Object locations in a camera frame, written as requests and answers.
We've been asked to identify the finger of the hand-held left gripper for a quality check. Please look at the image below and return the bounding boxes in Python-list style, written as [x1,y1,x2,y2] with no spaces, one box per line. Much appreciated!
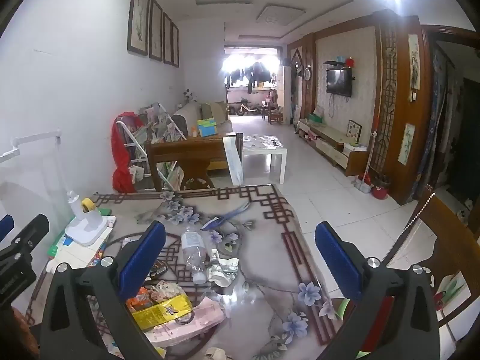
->
[10,214,50,251]
[0,214,14,244]

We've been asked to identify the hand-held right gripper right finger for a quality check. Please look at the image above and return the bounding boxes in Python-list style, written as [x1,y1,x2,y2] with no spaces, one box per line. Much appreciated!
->
[315,222,439,360]

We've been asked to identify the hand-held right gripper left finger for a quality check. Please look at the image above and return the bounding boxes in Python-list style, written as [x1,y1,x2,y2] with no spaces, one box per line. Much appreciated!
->
[39,220,167,360]

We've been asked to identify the green trash bin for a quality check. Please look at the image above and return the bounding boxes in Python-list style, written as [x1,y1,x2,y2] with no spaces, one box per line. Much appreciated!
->
[334,298,376,360]

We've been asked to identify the yellow snack packet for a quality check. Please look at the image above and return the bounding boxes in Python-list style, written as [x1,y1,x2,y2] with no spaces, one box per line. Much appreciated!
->
[131,294,196,332]

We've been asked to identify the pink snack packet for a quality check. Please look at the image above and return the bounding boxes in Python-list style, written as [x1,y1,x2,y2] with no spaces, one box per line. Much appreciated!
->
[144,296,227,346]

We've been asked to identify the green book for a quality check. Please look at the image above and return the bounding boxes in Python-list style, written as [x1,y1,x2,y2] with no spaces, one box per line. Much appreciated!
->
[47,229,67,259]

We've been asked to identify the orange snack packet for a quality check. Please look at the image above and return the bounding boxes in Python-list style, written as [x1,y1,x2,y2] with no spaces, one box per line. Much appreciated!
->
[125,287,152,312]

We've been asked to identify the blue picture book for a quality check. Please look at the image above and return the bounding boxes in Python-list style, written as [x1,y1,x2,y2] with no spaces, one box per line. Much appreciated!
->
[88,240,110,268]

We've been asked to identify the stack of books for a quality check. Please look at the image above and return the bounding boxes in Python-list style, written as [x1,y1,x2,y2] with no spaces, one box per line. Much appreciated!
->
[56,215,117,260]

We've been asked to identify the clear plastic bottle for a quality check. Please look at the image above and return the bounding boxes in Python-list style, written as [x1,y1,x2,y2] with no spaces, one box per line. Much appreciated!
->
[181,230,208,284]
[207,248,241,286]

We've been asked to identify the white desk lamp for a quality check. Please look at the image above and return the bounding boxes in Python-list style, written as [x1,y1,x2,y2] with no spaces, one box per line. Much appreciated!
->
[0,129,109,247]

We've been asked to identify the red bucket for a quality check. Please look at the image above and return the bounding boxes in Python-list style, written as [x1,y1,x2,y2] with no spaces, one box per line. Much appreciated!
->
[372,178,391,199]

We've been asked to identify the red cloth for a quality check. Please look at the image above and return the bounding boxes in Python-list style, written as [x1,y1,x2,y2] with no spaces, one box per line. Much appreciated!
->
[111,112,145,194]

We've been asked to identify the brown wooden chair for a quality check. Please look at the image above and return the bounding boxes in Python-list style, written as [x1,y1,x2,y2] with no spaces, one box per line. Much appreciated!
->
[144,133,244,192]

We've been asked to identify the carved wooden chair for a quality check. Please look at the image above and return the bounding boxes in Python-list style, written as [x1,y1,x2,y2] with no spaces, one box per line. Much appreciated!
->
[382,191,480,346]

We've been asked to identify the wooden television cabinet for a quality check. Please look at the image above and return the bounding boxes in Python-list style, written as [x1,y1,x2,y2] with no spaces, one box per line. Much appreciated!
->
[298,118,370,177]

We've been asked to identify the printed seat cushion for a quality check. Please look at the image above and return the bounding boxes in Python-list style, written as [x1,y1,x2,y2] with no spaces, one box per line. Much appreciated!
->
[433,272,472,317]

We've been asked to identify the white coffee table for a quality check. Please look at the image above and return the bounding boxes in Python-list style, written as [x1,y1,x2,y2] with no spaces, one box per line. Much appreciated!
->
[242,134,288,184]

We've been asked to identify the white book rack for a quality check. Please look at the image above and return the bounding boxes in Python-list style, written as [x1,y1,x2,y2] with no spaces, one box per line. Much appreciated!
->
[116,103,188,192]

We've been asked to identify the white long plastic package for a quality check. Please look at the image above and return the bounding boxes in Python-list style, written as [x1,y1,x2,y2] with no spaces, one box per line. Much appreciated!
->
[223,136,244,186]

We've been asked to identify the short scroll painting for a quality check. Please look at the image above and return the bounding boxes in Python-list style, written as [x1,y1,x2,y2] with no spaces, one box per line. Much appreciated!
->
[397,123,416,166]

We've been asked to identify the blue green box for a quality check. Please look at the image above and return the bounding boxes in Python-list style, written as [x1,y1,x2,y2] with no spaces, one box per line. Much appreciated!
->
[197,118,219,137]

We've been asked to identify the beige sofa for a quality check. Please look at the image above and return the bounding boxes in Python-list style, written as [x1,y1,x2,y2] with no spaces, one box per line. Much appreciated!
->
[172,101,235,139]

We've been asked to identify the small wooden chair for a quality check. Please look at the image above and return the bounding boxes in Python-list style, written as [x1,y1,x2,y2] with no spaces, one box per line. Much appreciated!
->
[262,90,286,124]

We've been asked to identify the blue patterned curtain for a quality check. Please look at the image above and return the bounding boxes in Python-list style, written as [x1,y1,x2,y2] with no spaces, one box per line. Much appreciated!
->
[416,45,466,203]

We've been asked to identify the white standing air conditioner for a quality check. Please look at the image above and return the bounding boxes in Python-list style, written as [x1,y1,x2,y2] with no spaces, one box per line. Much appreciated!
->
[277,67,294,125]

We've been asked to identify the small balance bike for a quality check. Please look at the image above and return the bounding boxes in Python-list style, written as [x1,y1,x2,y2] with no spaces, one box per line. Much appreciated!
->
[235,98,263,116]

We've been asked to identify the hanging clothes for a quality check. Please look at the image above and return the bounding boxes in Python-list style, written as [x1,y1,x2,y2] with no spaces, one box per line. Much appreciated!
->
[225,61,278,94]

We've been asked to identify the tall scroll painting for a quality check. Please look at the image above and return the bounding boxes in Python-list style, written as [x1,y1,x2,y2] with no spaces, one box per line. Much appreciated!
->
[408,34,421,91]

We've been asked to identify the red handled mop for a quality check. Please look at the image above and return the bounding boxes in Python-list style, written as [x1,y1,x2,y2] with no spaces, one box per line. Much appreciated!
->
[354,97,379,194]

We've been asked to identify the wall mounted television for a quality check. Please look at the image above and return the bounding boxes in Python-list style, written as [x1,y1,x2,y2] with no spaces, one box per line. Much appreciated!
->
[326,68,352,97]

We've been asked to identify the small wall shelf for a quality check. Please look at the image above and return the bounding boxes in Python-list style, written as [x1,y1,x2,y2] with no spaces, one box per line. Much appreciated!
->
[323,56,356,72]

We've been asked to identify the large framed wall picture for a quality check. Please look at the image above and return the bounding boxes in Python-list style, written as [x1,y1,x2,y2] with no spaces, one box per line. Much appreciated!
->
[127,0,151,56]

